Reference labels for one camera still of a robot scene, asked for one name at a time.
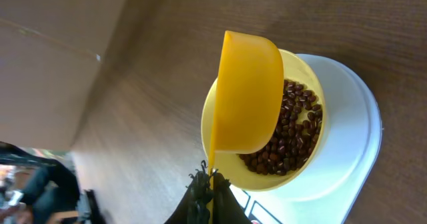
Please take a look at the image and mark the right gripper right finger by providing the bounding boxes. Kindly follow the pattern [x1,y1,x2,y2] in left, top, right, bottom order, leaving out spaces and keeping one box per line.
[213,173,252,224]

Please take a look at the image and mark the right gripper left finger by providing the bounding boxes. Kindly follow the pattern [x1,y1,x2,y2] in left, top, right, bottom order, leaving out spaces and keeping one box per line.
[165,160,214,224]

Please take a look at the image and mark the yellow measuring scoop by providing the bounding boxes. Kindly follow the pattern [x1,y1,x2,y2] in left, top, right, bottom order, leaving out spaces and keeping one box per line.
[207,30,285,224]

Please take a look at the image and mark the white digital kitchen scale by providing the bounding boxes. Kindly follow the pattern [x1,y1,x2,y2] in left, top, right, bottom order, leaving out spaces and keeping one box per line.
[230,54,383,223]

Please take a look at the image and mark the yellow plastic bowl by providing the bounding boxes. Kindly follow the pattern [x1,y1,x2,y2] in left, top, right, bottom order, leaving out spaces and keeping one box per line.
[215,49,328,191]

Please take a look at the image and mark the red beans in bowl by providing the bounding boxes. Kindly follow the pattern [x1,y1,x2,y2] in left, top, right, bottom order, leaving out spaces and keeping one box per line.
[239,79,323,176]

